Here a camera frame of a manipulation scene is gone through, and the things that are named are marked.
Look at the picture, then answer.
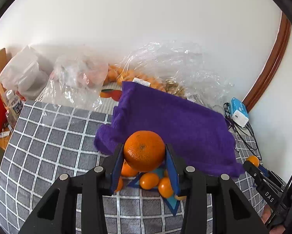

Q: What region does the blue star-shaped plate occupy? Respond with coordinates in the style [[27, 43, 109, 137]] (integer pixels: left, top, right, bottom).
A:
[[125, 167, 183, 217]]

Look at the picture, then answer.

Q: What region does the black cable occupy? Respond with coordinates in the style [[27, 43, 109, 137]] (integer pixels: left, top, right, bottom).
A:
[[222, 102, 264, 161]]

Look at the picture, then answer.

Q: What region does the large orange mandarin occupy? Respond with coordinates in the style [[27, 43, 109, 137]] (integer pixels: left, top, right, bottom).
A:
[[123, 130, 165, 172]]

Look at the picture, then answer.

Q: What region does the clear bag with red fruit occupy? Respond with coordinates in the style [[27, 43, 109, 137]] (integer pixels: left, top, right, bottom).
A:
[[35, 53, 108, 111]]

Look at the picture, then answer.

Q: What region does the white and blue charger box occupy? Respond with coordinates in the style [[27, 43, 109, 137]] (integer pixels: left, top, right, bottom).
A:
[[229, 97, 249, 128]]

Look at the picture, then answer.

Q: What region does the small orange kumquat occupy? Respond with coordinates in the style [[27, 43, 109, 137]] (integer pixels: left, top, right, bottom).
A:
[[139, 172, 160, 190], [246, 155, 260, 168], [158, 177, 173, 199]]

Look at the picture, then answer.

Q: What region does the small orange at left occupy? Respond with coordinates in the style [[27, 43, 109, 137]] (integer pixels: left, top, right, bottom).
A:
[[115, 177, 123, 192]]

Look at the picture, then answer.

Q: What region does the purple fleece cloth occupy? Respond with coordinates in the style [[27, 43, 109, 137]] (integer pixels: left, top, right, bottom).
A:
[[94, 82, 244, 177]]

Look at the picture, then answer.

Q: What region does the clear bag with oranges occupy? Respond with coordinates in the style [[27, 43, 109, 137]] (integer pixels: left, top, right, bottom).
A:
[[104, 41, 233, 110]]

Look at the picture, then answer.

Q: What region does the white plastic bag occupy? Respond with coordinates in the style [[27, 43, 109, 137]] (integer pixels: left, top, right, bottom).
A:
[[0, 46, 48, 100]]

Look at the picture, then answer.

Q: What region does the orange mandarin on plate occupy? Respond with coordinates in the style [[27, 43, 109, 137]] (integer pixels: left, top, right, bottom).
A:
[[121, 161, 139, 177]]

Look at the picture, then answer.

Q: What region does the person's hand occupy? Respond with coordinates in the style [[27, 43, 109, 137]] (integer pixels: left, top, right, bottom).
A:
[[261, 204, 285, 234]]

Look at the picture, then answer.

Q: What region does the clear plastic water bottle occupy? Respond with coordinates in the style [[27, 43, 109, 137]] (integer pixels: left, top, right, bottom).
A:
[[6, 90, 23, 121]]

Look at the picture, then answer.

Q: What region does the brown wooden door frame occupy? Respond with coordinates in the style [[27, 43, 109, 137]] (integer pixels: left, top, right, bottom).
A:
[[243, 12, 292, 112]]

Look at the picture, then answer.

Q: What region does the grey checkered tablecloth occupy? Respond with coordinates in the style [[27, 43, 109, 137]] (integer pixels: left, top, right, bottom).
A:
[[0, 99, 269, 234]]

